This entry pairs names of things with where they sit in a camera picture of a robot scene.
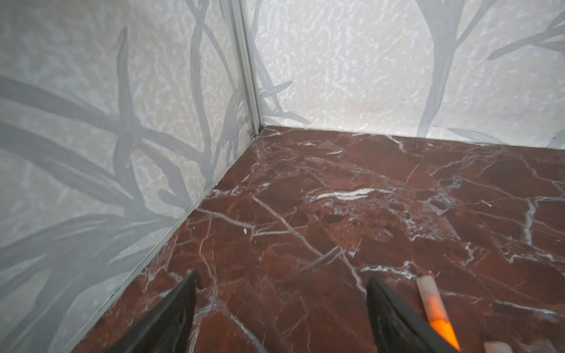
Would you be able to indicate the orange marker pen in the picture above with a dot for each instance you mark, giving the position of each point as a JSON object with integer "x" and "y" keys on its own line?
{"x": 435, "y": 310}
{"x": 497, "y": 347}

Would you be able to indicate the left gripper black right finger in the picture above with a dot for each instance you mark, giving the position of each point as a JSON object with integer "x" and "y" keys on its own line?
{"x": 398, "y": 328}

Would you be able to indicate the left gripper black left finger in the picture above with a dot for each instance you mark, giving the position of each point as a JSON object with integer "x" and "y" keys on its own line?
{"x": 167, "y": 327}

